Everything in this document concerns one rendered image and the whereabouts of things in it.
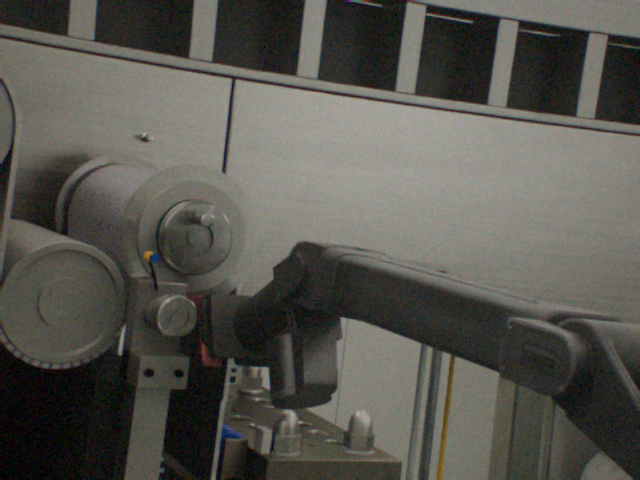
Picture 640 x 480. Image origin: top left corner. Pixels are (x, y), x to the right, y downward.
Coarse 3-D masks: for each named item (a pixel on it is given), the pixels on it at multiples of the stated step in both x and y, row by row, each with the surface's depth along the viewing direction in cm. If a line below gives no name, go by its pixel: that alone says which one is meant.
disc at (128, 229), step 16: (160, 176) 127; (176, 176) 127; (192, 176) 128; (208, 176) 129; (224, 176) 130; (144, 192) 126; (240, 192) 130; (128, 208) 126; (240, 208) 131; (128, 224) 126; (256, 224) 132; (128, 240) 126; (256, 240) 132; (128, 256) 126; (128, 272) 126; (144, 272) 127; (240, 272) 131; (224, 288) 131
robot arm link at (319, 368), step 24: (288, 264) 113; (288, 288) 112; (312, 312) 115; (288, 336) 115; (312, 336) 114; (336, 336) 115; (288, 360) 115; (312, 360) 113; (336, 360) 115; (288, 384) 114; (312, 384) 113; (336, 384) 114; (288, 408) 118
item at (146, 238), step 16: (160, 192) 126; (176, 192) 127; (192, 192) 128; (208, 192) 128; (224, 192) 129; (144, 208) 126; (160, 208) 126; (224, 208) 129; (144, 224) 126; (240, 224) 130; (144, 240) 126; (240, 240) 130; (160, 256) 127; (240, 256) 131; (160, 272) 127; (176, 272) 128; (224, 272) 130; (192, 288) 129; (208, 288) 129
